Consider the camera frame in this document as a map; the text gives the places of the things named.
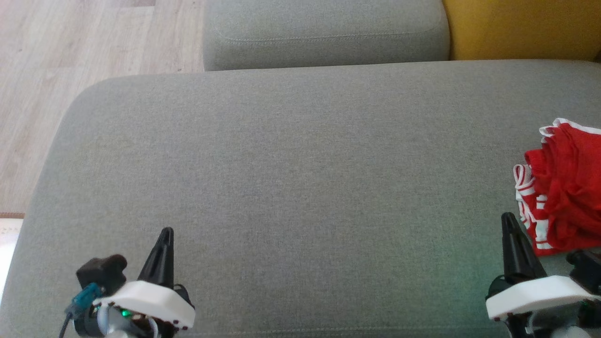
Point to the red shorts white stripe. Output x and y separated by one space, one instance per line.
573 188

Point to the grey sofa seat cushion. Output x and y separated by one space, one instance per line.
300 188

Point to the yellow cushion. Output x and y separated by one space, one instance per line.
526 28

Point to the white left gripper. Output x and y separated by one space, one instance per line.
150 303

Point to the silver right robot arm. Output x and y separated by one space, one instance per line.
563 331

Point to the grey sofa back cushion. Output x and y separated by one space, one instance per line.
324 28

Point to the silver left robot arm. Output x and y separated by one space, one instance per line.
105 325

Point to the red shirt white sleeves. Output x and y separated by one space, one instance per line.
528 206

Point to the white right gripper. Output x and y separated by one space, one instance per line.
535 293

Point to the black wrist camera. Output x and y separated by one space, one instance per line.
103 272
587 270

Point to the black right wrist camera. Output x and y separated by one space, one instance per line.
587 270

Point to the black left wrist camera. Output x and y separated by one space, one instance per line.
103 272

